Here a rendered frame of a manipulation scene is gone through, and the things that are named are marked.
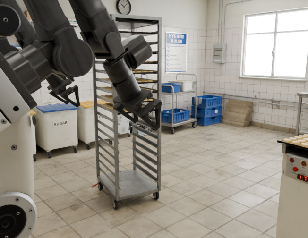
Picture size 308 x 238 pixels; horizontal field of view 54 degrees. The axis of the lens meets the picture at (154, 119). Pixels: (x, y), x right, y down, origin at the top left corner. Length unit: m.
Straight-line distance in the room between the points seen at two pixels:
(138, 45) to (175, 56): 6.03
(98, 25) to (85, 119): 4.20
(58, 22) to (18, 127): 0.27
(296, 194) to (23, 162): 1.80
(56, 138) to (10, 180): 3.88
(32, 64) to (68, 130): 4.12
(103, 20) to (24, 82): 0.22
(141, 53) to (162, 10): 5.86
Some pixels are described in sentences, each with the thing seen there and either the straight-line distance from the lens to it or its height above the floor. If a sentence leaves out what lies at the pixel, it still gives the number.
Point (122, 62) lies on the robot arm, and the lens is 0.72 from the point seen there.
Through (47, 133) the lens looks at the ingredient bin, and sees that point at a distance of 4.62.
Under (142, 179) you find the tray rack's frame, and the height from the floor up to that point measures 0.15.
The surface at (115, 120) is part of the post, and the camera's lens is 2.73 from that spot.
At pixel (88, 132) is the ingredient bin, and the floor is 0.29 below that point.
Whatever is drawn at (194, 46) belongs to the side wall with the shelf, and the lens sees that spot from 7.27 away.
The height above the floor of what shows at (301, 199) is 0.56.
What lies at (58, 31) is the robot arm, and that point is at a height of 1.50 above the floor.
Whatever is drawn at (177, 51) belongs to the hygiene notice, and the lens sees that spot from 6.83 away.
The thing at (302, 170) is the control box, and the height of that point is 0.76.
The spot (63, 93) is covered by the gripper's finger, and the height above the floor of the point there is 1.33.
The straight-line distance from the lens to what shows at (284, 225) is 2.37.
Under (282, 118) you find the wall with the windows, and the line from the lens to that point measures 6.56.
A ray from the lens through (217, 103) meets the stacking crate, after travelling 6.86.
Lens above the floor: 1.46
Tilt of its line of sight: 11 degrees down
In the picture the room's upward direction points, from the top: straight up
